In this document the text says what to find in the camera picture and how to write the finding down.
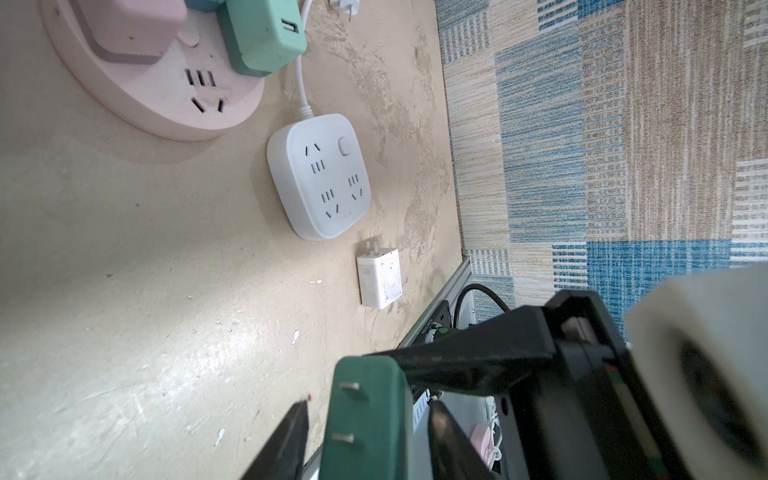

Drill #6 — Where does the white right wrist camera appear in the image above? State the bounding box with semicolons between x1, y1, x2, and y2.
624;265;767;479

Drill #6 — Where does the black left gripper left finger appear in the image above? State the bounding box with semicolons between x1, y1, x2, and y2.
241;399;309;480

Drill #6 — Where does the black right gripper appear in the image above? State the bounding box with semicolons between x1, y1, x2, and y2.
379;290;690;479

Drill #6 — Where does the pink usb charger plug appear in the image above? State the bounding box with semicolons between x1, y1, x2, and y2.
70;0;187;64

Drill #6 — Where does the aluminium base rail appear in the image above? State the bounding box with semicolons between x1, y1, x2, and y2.
299;257;517;480

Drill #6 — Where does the white usb charger plug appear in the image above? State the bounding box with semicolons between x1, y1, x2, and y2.
356;238;403;310

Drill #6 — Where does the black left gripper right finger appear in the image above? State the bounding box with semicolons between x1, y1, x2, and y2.
427;400;494;480

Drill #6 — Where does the white square power strip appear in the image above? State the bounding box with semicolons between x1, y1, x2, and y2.
266;114;371;241

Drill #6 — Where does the green usb charger plug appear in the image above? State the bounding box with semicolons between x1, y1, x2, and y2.
216;0;307;77

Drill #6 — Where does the pink round power strip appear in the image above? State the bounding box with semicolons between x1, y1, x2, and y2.
38;1;264;142

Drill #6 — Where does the teal usb charger plug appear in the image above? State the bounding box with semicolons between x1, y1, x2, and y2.
185;0;225;13

